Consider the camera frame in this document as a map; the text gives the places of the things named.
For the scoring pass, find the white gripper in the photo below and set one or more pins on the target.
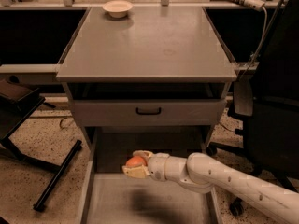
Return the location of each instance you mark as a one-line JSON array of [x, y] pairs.
[[157, 166]]

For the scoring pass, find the orange fruit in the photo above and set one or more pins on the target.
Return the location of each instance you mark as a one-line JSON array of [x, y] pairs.
[[136, 161]]

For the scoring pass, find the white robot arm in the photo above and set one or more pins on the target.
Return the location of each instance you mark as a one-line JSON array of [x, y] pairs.
[[200, 173]]

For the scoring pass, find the open grey lower drawer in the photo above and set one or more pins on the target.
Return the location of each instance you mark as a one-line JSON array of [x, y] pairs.
[[111, 197]]

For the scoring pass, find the grey upper drawer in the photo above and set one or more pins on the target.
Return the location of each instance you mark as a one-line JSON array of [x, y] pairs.
[[116, 113]]

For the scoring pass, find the grey drawer cabinet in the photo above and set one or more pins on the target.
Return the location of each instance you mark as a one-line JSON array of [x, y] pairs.
[[155, 53]]

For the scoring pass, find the black office chair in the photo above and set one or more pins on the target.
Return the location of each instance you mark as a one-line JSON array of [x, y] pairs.
[[271, 132]]

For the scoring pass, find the white bowl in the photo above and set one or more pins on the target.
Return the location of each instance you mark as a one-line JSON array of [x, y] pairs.
[[117, 9]]

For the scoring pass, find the black drawer handle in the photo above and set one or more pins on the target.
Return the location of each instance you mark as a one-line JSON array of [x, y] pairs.
[[148, 112]]

